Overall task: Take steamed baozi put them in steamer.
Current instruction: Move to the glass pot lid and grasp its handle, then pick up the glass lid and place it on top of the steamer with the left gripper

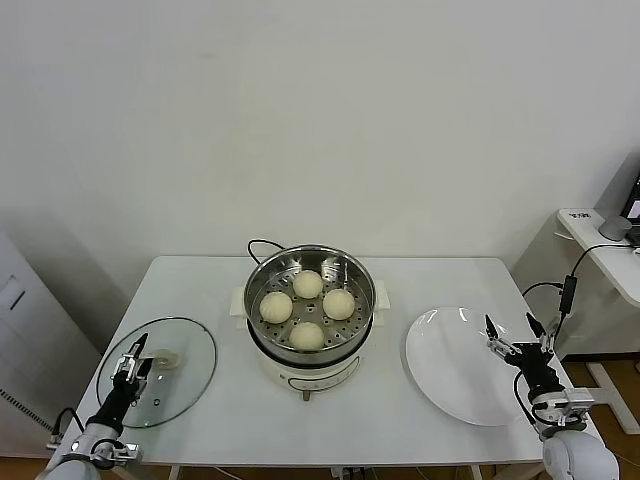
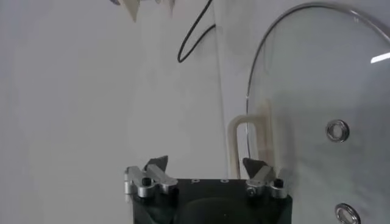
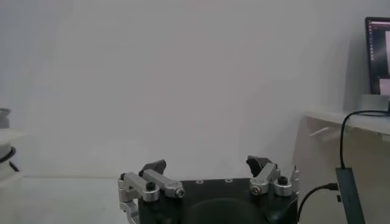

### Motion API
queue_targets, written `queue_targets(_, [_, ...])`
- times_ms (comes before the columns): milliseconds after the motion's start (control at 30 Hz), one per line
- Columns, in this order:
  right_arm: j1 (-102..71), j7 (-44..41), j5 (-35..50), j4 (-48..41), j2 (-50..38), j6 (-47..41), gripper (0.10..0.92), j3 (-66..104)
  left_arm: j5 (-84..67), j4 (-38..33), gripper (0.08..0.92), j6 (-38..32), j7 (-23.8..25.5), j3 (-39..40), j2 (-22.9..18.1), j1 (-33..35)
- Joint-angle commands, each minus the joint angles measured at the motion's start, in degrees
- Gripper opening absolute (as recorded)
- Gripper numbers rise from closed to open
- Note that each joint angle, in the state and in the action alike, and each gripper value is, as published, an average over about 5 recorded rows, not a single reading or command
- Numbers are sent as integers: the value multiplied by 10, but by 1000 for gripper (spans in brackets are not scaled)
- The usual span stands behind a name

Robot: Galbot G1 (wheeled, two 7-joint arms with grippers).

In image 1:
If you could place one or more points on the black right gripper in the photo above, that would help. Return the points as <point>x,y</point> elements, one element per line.
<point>537,367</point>

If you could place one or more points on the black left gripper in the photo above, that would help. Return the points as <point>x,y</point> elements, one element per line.
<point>120,400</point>

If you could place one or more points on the grey cylinder speaker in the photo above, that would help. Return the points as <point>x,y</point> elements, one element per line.
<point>615,227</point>

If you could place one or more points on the grey laptop computer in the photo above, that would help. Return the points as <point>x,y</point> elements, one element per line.
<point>617,190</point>

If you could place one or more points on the white round plate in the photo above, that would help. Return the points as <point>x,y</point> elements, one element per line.
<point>450,360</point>

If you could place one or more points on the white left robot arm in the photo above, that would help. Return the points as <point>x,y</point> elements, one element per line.
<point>70,467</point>

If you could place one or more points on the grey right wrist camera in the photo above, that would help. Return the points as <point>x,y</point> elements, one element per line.
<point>575,400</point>

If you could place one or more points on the black usb hub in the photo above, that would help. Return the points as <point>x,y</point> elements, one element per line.
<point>568,295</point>

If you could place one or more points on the steel steamer basket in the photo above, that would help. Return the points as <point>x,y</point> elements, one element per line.
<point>355,300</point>

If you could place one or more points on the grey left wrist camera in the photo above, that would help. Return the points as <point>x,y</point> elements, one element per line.
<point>122,452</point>

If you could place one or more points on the cream electric cooker base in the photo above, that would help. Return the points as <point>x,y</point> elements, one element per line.
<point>310,375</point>

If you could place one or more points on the white steamed baozi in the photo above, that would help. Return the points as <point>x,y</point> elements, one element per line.
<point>339,304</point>
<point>276,306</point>
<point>307,284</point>
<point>307,336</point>

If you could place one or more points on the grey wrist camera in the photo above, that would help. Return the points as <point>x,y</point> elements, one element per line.
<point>122,452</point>
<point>575,400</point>

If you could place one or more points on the white side desk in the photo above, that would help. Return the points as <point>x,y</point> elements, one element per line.
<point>615,270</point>

